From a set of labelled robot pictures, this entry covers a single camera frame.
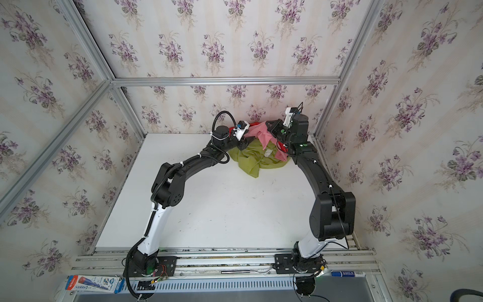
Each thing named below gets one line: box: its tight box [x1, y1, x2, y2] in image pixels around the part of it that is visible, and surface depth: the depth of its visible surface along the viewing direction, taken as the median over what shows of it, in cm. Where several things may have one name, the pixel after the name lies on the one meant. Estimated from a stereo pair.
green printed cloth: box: [227, 137, 291, 179], surface depth 104 cm
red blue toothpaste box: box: [65, 274, 126, 294], surface depth 70 cm
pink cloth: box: [244, 120, 289, 162], surface depth 85 cm
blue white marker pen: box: [330, 269, 367, 278], surface depth 72 cm
